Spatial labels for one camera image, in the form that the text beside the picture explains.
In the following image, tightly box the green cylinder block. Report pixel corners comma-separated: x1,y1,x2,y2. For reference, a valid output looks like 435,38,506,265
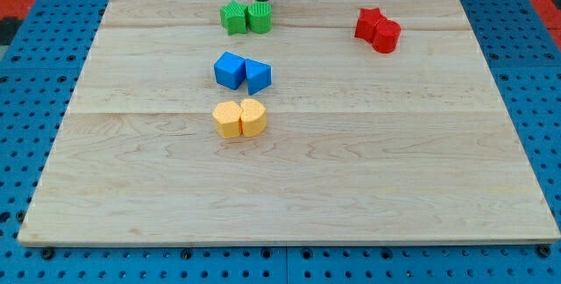
248,2,273,34

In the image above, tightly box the green star block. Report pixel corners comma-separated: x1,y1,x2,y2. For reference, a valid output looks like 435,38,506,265
219,0,248,35

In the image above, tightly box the yellow half-round block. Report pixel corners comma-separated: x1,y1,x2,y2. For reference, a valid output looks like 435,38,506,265
240,98,267,137

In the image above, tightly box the yellow hexagon block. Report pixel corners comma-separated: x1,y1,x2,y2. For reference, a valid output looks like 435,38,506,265
212,101,242,138

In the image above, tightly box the blue triangular block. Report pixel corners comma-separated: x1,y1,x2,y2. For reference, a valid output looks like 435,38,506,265
245,59,272,96

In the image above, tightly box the blue cube block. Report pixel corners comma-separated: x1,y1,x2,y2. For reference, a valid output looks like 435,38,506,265
214,52,246,89

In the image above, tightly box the light wooden board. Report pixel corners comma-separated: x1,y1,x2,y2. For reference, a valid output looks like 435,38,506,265
18,0,560,247

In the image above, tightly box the red star block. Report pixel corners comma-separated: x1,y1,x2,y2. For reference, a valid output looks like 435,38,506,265
354,8,387,43

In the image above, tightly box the red cylinder block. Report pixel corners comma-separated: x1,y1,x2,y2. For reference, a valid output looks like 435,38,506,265
372,19,401,53

